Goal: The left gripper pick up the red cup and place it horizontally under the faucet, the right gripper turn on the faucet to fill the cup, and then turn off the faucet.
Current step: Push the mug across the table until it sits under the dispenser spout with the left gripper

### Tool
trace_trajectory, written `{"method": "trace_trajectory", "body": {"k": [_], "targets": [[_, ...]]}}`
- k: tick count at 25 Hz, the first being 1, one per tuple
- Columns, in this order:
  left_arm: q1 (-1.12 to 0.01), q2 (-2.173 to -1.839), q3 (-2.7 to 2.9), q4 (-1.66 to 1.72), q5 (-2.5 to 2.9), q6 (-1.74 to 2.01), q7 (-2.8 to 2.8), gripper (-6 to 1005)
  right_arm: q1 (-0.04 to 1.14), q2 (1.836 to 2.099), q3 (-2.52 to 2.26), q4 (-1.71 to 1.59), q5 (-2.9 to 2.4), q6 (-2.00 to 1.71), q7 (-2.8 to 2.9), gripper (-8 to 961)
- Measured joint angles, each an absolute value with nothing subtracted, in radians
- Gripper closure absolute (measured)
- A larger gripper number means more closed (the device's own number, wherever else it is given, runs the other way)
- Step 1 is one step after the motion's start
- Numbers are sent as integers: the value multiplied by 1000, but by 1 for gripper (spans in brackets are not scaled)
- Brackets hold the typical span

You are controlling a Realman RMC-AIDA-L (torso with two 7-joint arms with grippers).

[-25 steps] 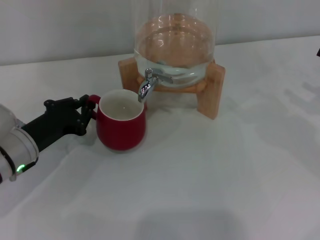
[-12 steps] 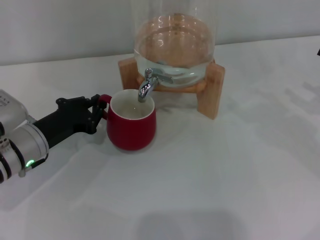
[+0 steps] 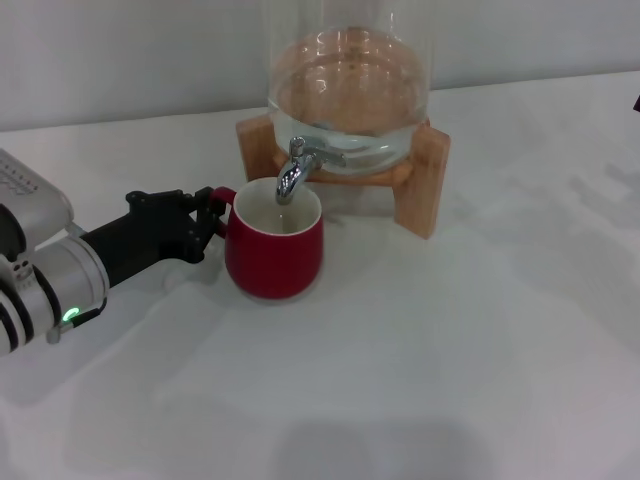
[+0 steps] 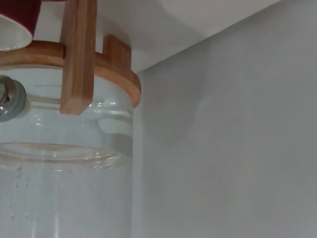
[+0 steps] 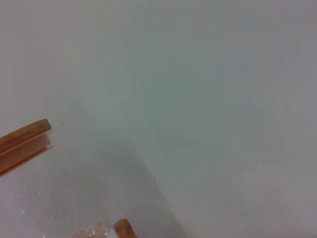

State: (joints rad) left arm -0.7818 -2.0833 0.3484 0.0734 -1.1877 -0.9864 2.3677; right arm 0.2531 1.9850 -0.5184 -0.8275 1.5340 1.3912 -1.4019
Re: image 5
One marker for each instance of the clear glass water dispenser jar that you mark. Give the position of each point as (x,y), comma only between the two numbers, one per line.
(94,231)

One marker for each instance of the light wooden dispenser stand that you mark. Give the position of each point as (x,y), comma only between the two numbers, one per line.
(24,136)

